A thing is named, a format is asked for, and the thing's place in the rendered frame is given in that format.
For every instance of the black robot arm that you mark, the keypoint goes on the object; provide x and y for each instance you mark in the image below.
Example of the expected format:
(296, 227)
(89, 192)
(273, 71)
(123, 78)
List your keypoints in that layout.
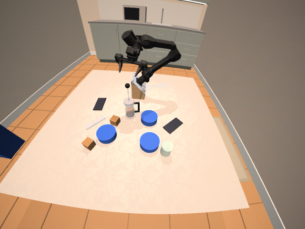
(136, 42)

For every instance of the blue short cylinder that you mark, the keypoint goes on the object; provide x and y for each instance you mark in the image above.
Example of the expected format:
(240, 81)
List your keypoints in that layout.
(149, 142)
(106, 134)
(149, 118)

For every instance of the white flat bar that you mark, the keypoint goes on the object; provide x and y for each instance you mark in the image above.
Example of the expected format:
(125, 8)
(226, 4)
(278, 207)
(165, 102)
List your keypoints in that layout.
(94, 122)

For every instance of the pale cream cylinder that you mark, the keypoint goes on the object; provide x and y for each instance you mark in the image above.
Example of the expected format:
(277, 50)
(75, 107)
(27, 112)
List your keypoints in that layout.
(166, 148)

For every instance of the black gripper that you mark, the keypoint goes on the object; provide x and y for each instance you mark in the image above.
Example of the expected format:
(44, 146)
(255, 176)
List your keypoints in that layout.
(142, 65)

